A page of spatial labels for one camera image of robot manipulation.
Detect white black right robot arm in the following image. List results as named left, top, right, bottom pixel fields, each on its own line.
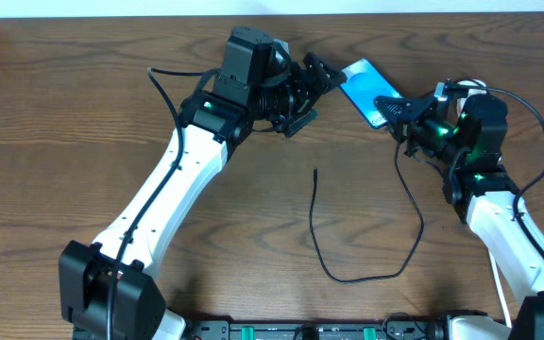
left=374, top=91, right=544, bottom=339

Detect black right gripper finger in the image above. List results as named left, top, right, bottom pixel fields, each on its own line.
left=386, top=124, right=407, bottom=142
left=374, top=94, right=437, bottom=127

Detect blue Galaxy smartphone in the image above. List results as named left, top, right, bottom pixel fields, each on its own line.
left=340, top=59, right=400, bottom=129

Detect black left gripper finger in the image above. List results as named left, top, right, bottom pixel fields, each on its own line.
left=302, top=52, right=347, bottom=94
left=283, top=109, right=318, bottom=138

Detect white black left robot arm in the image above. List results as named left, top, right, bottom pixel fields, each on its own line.
left=59, top=26, right=346, bottom=339

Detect white power strip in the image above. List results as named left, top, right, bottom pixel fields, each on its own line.
left=458, top=79, right=487, bottom=99

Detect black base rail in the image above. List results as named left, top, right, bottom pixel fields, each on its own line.
left=180, top=317, right=448, bottom=340

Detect black USB charging cable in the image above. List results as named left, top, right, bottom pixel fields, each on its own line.
left=308, top=77, right=481, bottom=285

